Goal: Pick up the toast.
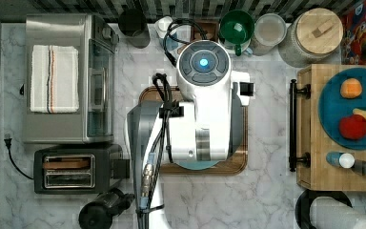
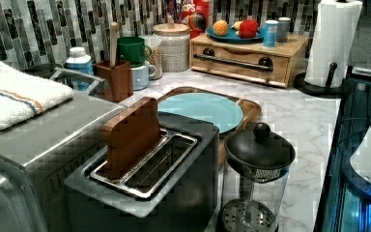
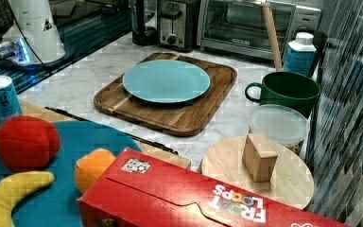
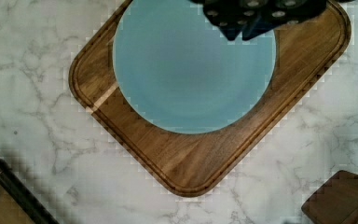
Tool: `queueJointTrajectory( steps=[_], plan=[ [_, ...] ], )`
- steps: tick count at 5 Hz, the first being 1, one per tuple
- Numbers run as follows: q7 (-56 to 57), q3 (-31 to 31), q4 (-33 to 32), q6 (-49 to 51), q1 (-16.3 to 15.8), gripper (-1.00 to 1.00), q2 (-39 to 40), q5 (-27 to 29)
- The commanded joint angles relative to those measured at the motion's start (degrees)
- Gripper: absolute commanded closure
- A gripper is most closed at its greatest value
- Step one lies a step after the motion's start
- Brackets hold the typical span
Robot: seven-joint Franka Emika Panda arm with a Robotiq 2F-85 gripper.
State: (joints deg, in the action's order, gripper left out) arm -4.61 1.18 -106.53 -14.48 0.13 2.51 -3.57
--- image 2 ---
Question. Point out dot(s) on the brown toast slice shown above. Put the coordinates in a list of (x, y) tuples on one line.
[(130, 135)]

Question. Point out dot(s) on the light blue plate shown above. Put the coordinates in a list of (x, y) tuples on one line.
[(220, 111)]

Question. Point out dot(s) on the light blue mug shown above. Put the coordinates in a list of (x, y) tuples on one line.
[(141, 75)]

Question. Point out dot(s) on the wooden serving tray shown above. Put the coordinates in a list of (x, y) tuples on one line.
[(251, 113)]

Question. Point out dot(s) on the black silver toaster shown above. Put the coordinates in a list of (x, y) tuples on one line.
[(174, 189)]

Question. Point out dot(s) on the large jar wooden lid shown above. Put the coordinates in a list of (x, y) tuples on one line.
[(174, 45)]

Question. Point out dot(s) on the glass jar with plastic lid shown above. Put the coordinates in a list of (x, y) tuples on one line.
[(155, 57)]

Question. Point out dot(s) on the brown wooden utensil holder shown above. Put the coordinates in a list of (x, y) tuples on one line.
[(119, 80)]

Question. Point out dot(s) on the green mug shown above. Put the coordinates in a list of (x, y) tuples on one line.
[(134, 50)]

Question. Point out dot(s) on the wooden bread box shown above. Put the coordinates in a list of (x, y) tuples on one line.
[(275, 66)]

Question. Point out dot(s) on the dark teal fruit plate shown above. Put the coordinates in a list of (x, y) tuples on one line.
[(232, 38)]

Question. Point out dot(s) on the orange fruit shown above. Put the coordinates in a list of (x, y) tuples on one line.
[(220, 28)]

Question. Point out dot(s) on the colourful cereal box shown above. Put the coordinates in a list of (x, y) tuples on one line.
[(195, 14)]

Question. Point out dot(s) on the yellow banana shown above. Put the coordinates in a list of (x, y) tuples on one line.
[(237, 25)]

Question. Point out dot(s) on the red apple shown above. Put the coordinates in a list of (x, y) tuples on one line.
[(248, 29)]

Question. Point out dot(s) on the wooden spoon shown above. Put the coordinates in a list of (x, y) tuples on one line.
[(114, 31)]

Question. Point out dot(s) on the blue bottle white cap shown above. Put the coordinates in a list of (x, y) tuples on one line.
[(79, 60)]

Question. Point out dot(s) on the blue salt shaker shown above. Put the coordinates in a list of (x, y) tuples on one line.
[(270, 33)]

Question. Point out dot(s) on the black paper towel holder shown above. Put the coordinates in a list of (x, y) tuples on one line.
[(326, 91)]

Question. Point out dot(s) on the grey pepper shaker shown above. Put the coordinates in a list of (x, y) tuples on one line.
[(283, 29)]

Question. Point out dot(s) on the stainless toaster oven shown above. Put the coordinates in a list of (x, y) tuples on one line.
[(38, 154)]

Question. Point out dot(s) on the white striped folded towel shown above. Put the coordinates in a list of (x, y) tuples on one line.
[(24, 96)]

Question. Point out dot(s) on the white paper towel roll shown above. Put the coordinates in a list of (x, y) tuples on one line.
[(332, 41)]

